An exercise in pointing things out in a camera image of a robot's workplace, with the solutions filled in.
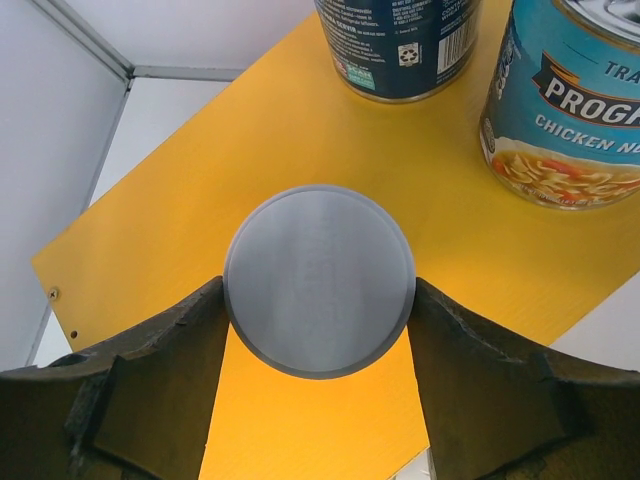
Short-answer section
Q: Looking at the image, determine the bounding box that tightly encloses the small can white lid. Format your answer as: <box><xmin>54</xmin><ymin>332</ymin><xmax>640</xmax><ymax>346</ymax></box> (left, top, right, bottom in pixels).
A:
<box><xmin>223</xmin><ymin>184</ymin><xmax>417</xmax><ymax>380</ymax></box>

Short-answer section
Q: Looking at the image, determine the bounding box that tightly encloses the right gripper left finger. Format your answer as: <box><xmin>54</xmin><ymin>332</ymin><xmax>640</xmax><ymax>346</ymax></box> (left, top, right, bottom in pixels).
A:
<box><xmin>1</xmin><ymin>278</ymin><xmax>230</xmax><ymax>479</ymax></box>

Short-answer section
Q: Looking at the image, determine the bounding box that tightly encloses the left aluminium corner post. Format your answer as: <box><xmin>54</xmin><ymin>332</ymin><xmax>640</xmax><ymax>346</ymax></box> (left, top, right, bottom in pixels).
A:
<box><xmin>30</xmin><ymin>0</ymin><xmax>244</xmax><ymax>84</ymax></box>

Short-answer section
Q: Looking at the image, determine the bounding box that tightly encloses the yellow two-shelf cabinet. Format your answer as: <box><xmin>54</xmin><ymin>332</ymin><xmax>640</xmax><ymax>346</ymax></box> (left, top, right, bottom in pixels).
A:
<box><xmin>33</xmin><ymin>1</ymin><xmax>639</xmax><ymax>479</ymax></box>

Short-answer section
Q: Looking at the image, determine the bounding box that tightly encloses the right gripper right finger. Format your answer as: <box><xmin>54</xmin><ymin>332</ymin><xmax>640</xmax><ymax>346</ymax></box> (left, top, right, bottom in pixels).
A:
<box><xmin>408</xmin><ymin>281</ymin><xmax>639</xmax><ymax>479</ymax></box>

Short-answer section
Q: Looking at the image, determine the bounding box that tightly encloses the light blue Progresso soup can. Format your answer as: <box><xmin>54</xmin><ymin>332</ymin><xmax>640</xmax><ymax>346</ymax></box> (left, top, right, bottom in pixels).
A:
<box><xmin>480</xmin><ymin>0</ymin><xmax>639</xmax><ymax>210</ymax></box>

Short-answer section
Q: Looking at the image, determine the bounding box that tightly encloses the dark blue soup can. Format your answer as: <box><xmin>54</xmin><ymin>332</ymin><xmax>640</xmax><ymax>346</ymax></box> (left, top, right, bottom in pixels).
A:
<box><xmin>314</xmin><ymin>0</ymin><xmax>482</xmax><ymax>103</ymax></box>

